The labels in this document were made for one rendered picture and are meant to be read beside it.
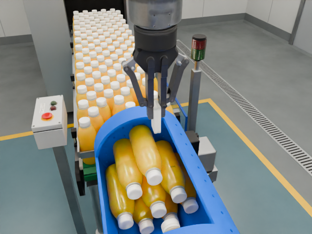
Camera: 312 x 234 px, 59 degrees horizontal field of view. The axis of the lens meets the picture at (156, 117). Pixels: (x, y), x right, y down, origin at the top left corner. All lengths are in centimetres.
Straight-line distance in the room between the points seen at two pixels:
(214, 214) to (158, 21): 36
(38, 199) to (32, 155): 52
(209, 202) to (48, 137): 65
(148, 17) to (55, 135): 68
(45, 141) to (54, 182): 132
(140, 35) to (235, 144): 224
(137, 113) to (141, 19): 37
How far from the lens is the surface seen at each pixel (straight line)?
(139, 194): 74
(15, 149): 279
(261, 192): 230
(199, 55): 127
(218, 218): 57
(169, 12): 46
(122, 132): 84
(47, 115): 105
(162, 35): 47
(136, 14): 47
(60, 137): 105
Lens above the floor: 167
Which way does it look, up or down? 35 degrees down
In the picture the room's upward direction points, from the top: straight up
